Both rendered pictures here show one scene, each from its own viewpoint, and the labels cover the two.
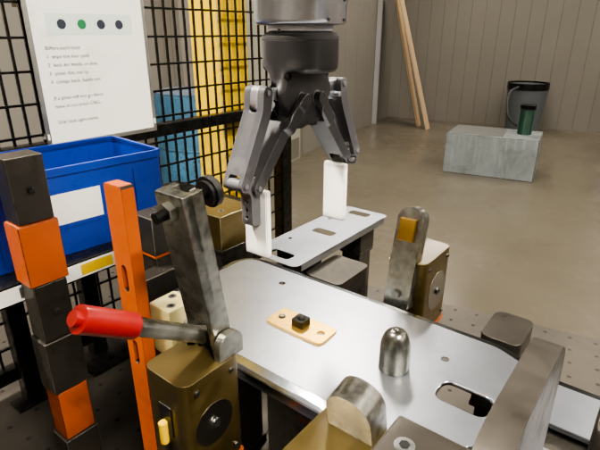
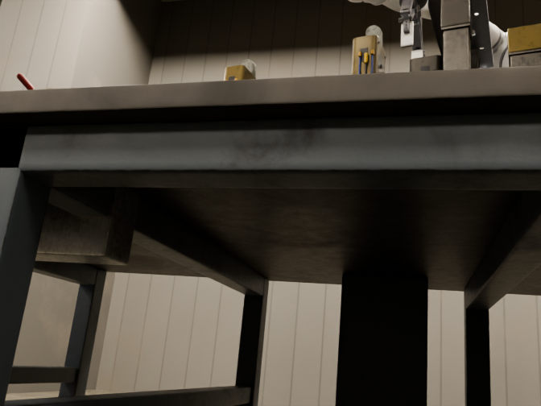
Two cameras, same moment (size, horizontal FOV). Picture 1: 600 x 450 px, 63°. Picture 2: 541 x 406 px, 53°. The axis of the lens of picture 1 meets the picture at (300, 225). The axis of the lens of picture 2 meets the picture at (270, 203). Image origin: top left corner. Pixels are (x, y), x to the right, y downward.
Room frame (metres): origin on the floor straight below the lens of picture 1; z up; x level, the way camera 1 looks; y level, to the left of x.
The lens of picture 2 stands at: (1.66, -0.59, 0.33)
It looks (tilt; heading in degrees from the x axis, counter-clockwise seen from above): 16 degrees up; 168
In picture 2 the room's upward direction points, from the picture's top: 5 degrees clockwise
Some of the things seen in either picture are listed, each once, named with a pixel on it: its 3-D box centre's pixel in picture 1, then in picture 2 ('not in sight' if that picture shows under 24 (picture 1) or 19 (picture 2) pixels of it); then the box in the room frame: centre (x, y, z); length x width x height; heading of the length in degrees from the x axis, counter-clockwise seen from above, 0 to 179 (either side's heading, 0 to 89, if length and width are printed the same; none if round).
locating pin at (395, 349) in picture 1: (395, 354); not in sight; (0.43, -0.10, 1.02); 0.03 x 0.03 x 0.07
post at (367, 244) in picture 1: (354, 284); (456, 74); (0.90, -0.11, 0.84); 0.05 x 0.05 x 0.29; 52
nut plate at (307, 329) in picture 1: (301, 322); not in sight; (0.51, 0.00, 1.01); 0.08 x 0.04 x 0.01; 52
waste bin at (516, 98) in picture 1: (524, 107); not in sight; (6.98, -3.16, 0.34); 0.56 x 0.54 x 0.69; 152
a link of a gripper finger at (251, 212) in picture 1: (244, 202); not in sight; (0.44, 0.05, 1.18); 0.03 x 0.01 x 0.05; 142
